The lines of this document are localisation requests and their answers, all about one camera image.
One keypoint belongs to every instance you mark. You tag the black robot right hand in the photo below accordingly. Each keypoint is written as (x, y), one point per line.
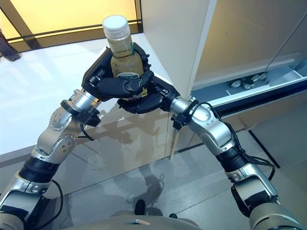
(144, 105)

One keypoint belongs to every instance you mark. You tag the stainless steel fridge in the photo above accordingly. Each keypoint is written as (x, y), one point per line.
(239, 36)

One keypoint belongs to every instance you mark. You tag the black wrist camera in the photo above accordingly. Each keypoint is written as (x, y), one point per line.
(91, 118)
(180, 122)

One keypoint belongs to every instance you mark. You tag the black framed lit yellow panel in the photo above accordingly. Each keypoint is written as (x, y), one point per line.
(60, 14)

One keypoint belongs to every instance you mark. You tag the black robot left foot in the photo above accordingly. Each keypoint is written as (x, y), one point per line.
(139, 207)

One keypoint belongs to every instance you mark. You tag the light green drink can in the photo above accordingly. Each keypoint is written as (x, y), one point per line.
(260, 76)
(235, 83)

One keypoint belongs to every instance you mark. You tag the yellow drink bottle white cap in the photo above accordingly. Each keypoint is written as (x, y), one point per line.
(122, 64)

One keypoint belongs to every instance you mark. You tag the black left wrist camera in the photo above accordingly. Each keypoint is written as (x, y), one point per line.
(91, 118)

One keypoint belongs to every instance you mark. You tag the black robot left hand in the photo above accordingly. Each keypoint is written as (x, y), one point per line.
(96, 76)

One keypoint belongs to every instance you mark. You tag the dark green drink can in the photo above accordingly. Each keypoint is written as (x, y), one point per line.
(248, 85)

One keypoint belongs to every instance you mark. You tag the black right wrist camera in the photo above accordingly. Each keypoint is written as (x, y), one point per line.
(180, 122)

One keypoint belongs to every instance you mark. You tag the black robot right foot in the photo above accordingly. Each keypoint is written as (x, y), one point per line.
(173, 215)

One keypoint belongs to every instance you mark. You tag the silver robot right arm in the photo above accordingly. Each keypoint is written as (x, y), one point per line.
(216, 129)

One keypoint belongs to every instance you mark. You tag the white fridge drawer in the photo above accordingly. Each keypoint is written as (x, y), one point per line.
(275, 81)

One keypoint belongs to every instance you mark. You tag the black robot foot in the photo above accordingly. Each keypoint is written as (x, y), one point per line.
(139, 207)
(173, 215)

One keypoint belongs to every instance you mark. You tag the tall white cabinet panel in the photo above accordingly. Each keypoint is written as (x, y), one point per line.
(168, 36)

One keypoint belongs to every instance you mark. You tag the silver robot torso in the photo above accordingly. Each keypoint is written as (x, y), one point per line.
(148, 222)

